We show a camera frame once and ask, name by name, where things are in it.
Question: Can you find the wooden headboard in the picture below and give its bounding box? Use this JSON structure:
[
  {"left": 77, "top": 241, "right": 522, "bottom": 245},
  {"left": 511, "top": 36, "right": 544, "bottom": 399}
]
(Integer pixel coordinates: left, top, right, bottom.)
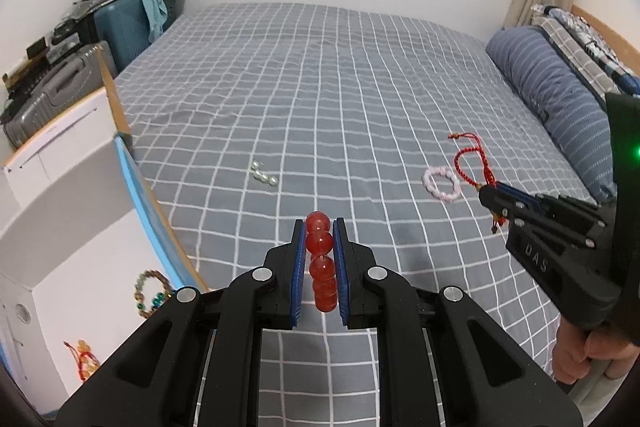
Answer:
[{"left": 570, "top": 4, "right": 640, "bottom": 58}]

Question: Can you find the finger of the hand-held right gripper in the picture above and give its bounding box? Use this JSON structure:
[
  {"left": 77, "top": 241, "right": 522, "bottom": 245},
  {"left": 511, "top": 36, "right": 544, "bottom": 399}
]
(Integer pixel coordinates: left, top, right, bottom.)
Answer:
[
  {"left": 495, "top": 183, "right": 598, "bottom": 218},
  {"left": 477, "top": 186, "right": 531, "bottom": 228}
]

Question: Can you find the blue and yellow cardboard box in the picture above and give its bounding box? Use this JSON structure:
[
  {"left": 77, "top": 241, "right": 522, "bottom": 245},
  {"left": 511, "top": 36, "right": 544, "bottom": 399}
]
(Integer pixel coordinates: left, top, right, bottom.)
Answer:
[{"left": 0, "top": 42, "right": 211, "bottom": 418}]

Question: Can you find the grey suitcase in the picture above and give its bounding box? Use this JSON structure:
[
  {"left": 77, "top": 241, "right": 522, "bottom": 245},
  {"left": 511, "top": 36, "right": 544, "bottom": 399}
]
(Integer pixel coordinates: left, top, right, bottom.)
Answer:
[{"left": 2, "top": 41, "right": 113, "bottom": 148}]

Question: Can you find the stack of black devices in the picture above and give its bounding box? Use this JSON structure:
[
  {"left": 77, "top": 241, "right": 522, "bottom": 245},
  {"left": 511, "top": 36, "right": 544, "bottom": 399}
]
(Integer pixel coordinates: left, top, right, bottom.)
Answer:
[{"left": 2, "top": 7, "right": 98, "bottom": 100}]

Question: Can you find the folded plaid quilt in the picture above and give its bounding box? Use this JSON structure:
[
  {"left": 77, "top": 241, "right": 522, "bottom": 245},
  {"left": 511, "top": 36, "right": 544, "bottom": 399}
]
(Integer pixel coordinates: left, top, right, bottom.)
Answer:
[{"left": 530, "top": 4, "right": 640, "bottom": 95}]

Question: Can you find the person's right hand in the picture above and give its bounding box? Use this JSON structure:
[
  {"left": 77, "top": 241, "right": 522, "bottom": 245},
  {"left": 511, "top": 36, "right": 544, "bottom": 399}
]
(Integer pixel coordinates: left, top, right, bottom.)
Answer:
[{"left": 554, "top": 322, "right": 640, "bottom": 383}]

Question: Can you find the teal suitcase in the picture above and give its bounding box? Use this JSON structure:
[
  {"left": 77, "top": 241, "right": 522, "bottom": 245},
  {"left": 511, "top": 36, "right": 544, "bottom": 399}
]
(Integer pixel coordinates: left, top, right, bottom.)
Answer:
[{"left": 92, "top": 0, "right": 178, "bottom": 75}]

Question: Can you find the red cord bracelet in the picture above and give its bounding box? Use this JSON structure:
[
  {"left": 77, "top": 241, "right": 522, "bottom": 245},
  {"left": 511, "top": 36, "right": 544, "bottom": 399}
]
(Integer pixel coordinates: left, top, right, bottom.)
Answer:
[
  {"left": 448, "top": 133, "right": 501, "bottom": 235},
  {"left": 63, "top": 339, "right": 86, "bottom": 383}
]

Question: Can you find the blue striped pillow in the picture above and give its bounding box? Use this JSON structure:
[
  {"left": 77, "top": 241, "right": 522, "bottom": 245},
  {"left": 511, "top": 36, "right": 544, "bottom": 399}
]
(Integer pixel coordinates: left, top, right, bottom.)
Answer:
[{"left": 485, "top": 27, "right": 618, "bottom": 202}]

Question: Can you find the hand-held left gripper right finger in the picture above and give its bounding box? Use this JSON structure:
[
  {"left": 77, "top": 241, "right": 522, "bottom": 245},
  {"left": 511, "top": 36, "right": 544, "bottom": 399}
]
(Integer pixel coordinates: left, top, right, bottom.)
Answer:
[{"left": 332, "top": 217, "right": 583, "bottom": 427}]

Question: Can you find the pink bead bracelet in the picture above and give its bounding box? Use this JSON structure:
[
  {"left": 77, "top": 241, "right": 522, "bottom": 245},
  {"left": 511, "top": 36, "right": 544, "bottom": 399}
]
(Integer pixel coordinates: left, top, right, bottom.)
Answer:
[{"left": 422, "top": 166, "right": 461, "bottom": 204}]

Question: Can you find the white pearl bead string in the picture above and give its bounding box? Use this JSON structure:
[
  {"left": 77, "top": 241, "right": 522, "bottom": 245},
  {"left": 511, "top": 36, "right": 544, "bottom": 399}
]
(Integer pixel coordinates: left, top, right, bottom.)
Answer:
[{"left": 251, "top": 161, "right": 279, "bottom": 188}]

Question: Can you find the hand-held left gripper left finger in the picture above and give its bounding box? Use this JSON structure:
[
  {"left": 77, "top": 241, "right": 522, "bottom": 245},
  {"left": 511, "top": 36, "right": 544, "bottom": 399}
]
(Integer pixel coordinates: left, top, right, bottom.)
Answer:
[{"left": 55, "top": 219, "right": 308, "bottom": 427}]

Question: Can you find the large red bead bracelet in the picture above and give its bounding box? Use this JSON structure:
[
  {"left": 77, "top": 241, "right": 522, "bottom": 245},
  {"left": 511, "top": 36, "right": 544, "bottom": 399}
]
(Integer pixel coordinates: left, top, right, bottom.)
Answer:
[{"left": 305, "top": 210, "right": 337, "bottom": 314}]

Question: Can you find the teal cloth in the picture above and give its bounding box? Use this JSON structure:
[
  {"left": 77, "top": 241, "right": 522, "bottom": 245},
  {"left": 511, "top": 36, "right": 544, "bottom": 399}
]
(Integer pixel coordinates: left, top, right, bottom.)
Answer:
[{"left": 136, "top": 0, "right": 168, "bottom": 42}]

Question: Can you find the brown wooden bead bracelet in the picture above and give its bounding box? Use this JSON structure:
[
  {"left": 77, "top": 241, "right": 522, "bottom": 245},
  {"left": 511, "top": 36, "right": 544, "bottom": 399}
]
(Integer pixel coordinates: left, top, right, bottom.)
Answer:
[{"left": 132, "top": 271, "right": 173, "bottom": 319}]

